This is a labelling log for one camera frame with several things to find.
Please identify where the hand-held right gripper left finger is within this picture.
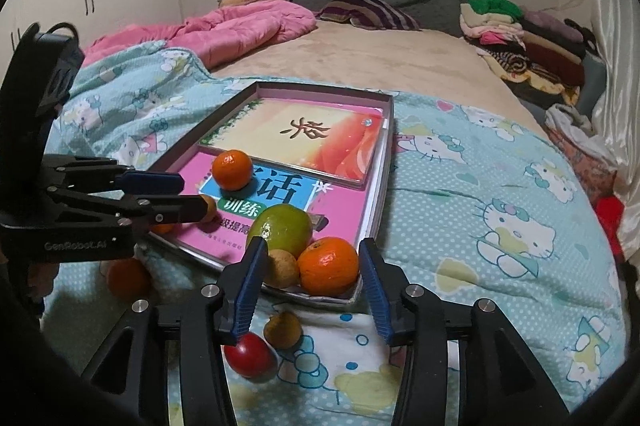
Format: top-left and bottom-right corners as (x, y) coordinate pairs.
(82, 236), (271, 426)

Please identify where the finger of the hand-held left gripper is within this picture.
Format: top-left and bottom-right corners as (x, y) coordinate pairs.
(42, 155), (185, 197)
(49, 187), (209, 227)

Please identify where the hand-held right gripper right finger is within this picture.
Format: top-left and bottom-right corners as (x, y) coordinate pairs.
(357, 237), (571, 426)

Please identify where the small brown longan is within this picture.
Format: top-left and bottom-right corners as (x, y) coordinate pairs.
(262, 250), (301, 289)
(263, 311), (303, 350)

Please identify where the red cherry tomato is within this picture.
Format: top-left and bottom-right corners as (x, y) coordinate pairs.
(223, 332), (278, 379)

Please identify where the large round green fruit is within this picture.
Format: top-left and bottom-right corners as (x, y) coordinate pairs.
(246, 204), (313, 259)

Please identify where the shallow grey cardboard box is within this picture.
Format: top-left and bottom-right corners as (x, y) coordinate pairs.
(147, 80), (396, 309)

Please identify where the pink book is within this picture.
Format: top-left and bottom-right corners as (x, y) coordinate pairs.
(167, 151), (371, 264)

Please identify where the blue cartoon printed blanket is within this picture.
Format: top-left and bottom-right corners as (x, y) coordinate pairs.
(42, 43), (631, 426)

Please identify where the cream and orange book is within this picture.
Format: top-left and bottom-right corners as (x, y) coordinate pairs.
(197, 98), (390, 191)

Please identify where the pink quilt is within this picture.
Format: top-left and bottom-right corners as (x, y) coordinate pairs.
(82, 0), (318, 69)

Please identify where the beige bed sheet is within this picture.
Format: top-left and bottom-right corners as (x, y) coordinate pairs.
(207, 20), (546, 131)

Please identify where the red cloth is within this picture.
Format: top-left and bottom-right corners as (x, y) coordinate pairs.
(595, 196), (626, 257)

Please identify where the white crumpled cloth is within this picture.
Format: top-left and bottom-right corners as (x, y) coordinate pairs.
(545, 103), (618, 167)

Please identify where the striped pillow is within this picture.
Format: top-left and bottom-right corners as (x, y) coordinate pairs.
(316, 0), (421, 30)

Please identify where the pile of folded clothes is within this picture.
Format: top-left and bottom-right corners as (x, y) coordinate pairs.
(460, 0), (601, 107)

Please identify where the white satin curtain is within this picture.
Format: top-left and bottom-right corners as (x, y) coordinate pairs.
(590, 0), (640, 257)

